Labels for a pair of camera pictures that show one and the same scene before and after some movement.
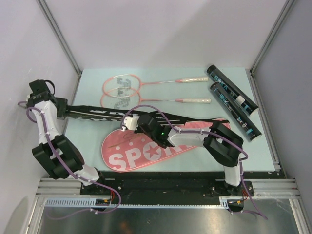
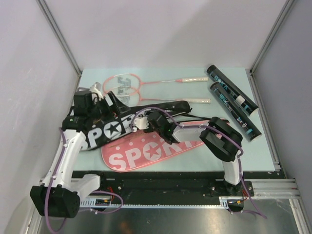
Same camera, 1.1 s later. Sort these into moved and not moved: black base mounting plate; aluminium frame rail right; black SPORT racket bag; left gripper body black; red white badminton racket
Moved: left gripper body black; black SPORT racket bag
Not moved: aluminium frame rail right; black base mounting plate; red white badminton racket
